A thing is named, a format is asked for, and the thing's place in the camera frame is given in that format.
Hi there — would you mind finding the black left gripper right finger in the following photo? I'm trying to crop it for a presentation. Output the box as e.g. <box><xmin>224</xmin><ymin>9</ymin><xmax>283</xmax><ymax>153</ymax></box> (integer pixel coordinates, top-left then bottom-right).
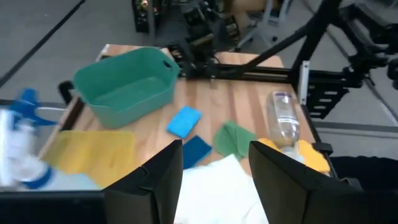
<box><xmin>248</xmin><ymin>140</ymin><xmax>398</xmax><ymax>224</ymax></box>

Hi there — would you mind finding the green cloth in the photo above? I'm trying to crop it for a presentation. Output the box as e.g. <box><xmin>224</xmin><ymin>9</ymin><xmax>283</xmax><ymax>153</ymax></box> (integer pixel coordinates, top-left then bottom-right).
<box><xmin>213</xmin><ymin>120</ymin><xmax>259</xmax><ymax>161</ymax></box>

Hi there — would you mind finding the yellow cloth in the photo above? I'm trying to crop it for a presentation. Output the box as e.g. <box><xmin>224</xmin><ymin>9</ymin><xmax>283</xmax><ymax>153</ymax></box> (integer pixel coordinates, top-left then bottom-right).
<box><xmin>257</xmin><ymin>138</ymin><xmax>331</xmax><ymax>174</ymax></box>

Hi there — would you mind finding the light blue sponge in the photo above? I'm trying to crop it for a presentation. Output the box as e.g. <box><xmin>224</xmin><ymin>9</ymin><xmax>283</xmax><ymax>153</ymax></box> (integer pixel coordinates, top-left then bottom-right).
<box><xmin>166</xmin><ymin>105</ymin><xmax>203</xmax><ymax>140</ymax></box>

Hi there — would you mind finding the white cloth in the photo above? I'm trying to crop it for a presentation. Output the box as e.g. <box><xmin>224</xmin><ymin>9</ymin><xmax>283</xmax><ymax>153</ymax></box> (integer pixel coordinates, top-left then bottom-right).
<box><xmin>174</xmin><ymin>154</ymin><xmax>270</xmax><ymax>224</ymax></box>

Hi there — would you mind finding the teal plastic bin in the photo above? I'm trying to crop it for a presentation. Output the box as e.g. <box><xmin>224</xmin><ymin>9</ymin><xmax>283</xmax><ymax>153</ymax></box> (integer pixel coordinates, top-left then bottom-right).
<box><xmin>73</xmin><ymin>46</ymin><xmax>181</xmax><ymax>130</ymax></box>

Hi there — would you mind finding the dark blue sponge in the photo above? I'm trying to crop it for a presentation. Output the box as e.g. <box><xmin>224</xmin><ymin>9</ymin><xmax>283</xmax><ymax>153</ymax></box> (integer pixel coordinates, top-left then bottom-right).
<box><xmin>182</xmin><ymin>135</ymin><xmax>213</xmax><ymax>170</ymax></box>

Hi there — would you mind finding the black aluminium table frame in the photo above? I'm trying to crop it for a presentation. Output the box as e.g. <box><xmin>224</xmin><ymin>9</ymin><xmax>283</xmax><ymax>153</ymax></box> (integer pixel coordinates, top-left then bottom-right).
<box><xmin>57</xmin><ymin>0</ymin><xmax>398</xmax><ymax>187</ymax></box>

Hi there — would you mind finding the spray bottle with blue trigger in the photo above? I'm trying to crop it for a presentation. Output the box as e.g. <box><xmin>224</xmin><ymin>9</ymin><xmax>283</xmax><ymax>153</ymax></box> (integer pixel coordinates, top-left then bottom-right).
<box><xmin>0</xmin><ymin>88</ymin><xmax>103</xmax><ymax>191</ymax></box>

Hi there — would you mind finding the yellow translucent plastic bin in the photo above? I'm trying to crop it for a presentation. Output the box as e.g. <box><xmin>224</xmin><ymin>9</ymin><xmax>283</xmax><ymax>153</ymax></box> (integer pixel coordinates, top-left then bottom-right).
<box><xmin>42</xmin><ymin>129</ymin><xmax>137</xmax><ymax>189</ymax></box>

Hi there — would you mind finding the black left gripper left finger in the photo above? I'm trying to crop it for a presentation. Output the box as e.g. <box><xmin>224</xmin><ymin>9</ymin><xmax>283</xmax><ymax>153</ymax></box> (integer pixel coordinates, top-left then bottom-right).
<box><xmin>104</xmin><ymin>139</ymin><xmax>184</xmax><ymax>224</ymax></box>

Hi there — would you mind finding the clear pump bottle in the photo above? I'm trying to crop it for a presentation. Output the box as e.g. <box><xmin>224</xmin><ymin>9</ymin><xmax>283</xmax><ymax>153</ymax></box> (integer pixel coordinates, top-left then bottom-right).
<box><xmin>266</xmin><ymin>90</ymin><xmax>305</xmax><ymax>162</ymax></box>

